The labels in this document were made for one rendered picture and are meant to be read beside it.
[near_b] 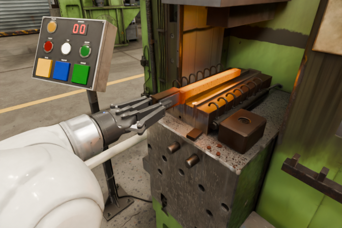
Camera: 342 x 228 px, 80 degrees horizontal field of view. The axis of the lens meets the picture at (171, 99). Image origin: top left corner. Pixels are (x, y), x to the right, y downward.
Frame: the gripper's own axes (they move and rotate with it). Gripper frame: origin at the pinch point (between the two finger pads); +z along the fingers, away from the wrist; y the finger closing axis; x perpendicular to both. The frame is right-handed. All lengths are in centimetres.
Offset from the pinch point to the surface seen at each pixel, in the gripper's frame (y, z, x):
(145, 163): -40, 17, -65
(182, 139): 3.1, 3.3, -13.6
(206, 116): 6.7, 9.4, -6.5
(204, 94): -1.5, 18.6, -5.8
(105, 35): -41.7, 5.3, 10.2
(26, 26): -789, 100, -81
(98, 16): -450, 193, -31
